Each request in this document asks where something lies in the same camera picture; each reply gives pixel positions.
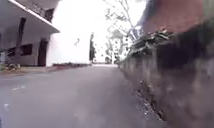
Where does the grey asphalt road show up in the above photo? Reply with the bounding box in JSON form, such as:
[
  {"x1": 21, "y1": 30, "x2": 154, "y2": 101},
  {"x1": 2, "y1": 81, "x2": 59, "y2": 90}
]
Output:
[{"x1": 0, "y1": 64, "x2": 164, "y2": 128}]

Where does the bare earth strip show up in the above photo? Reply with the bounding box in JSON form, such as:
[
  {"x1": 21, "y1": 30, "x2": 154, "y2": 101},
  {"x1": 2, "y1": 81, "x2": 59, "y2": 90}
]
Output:
[{"x1": 0, "y1": 63, "x2": 93, "y2": 80}]

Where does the pale building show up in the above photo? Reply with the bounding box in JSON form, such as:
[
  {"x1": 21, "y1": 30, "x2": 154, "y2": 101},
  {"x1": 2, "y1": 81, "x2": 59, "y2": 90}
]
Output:
[{"x1": 106, "y1": 33, "x2": 134, "y2": 64}]

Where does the grey stone wall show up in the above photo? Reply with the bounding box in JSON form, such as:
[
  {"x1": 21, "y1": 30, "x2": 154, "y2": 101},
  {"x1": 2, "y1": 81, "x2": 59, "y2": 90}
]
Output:
[{"x1": 118, "y1": 18, "x2": 214, "y2": 128}]

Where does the white building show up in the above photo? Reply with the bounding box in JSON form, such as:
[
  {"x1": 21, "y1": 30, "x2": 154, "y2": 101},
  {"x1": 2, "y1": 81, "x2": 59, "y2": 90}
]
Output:
[{"x1": 0, "y1": 0, "x2": 93, "y2": 68}]

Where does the dark slender tree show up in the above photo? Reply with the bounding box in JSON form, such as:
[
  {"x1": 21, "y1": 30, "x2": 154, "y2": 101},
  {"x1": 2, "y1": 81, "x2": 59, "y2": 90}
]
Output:
[{"x1": 89, "y1": 32, "x2": 97, "y2": 64}]

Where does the red brick building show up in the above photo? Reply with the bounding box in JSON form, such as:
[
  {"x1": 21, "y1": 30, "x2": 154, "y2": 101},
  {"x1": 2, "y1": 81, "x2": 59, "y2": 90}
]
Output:
[{"x1": 138, "y1": 0, "x2": 214, "y2": 36}]

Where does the bare tree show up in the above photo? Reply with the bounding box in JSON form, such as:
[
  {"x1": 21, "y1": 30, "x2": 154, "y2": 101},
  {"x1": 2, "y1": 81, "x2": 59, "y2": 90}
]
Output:
[{"x1": 103, "y1": 0, "x2": 146, "y2": 42}]

